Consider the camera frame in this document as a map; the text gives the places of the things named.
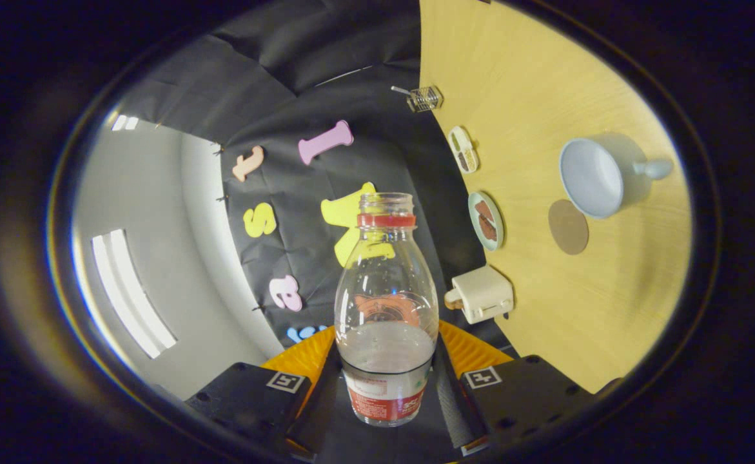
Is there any long ceiling light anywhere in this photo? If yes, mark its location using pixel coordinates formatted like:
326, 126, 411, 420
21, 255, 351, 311
91, 229, 178, 360

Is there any pale green plate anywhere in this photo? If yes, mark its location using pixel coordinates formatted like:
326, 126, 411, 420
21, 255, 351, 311
467, 191, 505, 252

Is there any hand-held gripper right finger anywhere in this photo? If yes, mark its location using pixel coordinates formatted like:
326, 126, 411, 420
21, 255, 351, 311
430, 320, 595, 458

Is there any white toaster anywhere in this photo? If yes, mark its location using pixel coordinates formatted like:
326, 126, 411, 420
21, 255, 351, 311
444, 264, 515, 325

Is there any white divided dish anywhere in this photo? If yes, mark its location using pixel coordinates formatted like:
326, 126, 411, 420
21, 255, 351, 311
447, 126, 479, 175

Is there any black backdrop cloth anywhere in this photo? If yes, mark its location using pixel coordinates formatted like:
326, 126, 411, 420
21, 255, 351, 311
116, 0, 520, 461

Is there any wooden table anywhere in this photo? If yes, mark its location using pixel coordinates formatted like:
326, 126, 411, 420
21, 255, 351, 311
419, 0, 692, 395

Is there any pale blue cup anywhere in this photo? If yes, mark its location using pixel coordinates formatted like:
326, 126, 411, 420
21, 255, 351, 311
559, 133, 674, 220

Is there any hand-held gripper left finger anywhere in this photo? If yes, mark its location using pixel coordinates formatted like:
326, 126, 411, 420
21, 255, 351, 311
186, 325, 352, 462

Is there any brown round coaster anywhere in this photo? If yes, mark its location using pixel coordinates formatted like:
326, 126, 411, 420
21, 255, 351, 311
548, 198, 590, 256

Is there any clear plastic juice bottle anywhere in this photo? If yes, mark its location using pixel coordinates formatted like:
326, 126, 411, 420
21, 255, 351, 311
333, 192, 440, 427

